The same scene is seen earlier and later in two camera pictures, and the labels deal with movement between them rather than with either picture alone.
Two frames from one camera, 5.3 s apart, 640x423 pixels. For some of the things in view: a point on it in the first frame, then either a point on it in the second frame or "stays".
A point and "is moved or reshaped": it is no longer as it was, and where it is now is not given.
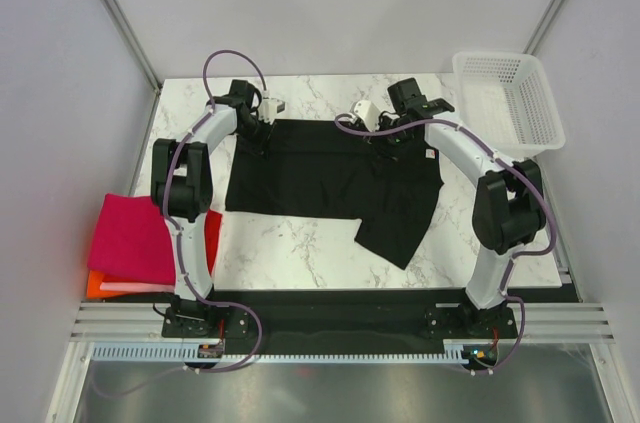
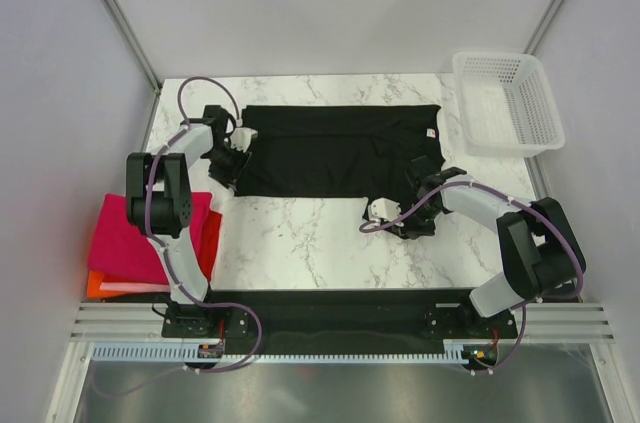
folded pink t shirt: x=131 y=240 stays
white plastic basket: x=504 y=101 stays
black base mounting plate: x=437 y=314 stays
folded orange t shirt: x=95 y=278 stays
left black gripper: x=261 y=145 -> x=230 y=178
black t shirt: x=334 y=169 is moved or reshaped
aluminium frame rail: x=106 y=322 stays
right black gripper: x=384 y=120 -> x=404 y=226
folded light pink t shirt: x=138 y=287 stays
